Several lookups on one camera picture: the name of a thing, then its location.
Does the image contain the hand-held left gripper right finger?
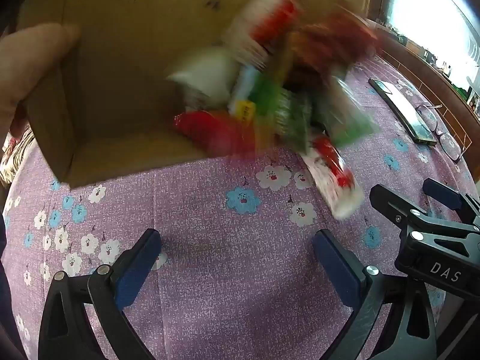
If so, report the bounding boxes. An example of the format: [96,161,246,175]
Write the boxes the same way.
[313,229,437,360]

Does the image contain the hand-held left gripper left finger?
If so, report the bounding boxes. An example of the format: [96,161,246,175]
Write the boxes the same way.
[38,229,163,360]

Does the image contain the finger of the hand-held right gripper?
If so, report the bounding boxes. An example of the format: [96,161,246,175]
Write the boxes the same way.
[422,178,480,231]
[369,184,443,241]

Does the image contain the clear green striped zip bag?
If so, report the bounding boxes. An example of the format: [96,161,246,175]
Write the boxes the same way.
[319,75,376,147]

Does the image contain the dark red shiny snack packet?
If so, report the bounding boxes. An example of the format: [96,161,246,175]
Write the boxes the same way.
[289,7,379,83]

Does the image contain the pale packet with yellow label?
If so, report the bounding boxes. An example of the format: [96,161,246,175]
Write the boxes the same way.
[228,65,259,122]

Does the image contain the cream white snack packet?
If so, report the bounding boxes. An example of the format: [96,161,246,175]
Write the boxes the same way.
[167,47,241,106]

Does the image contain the cardboard box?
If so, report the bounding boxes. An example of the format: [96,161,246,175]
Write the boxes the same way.
[15,0,379,190]

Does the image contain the person's left hand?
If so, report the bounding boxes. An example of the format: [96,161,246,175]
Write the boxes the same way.
[0,22,81,136]

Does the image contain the eyeglasses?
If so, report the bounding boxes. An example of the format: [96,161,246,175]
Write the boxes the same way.
[414,103,471,164]

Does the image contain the purple floral tablecloth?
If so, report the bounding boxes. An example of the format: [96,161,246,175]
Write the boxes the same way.
[0,52,473,360]

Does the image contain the dark smartphone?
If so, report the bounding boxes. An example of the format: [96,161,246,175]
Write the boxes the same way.
[368,78,437,146]

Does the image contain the wooden cabinet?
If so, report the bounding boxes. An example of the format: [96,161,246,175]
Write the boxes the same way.
[360,0,480,181]

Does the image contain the row of small household items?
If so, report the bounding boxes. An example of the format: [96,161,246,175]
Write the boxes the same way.
[375,19,480,113]

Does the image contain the bright window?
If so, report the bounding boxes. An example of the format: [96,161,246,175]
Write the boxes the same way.
[386,0,480,94]

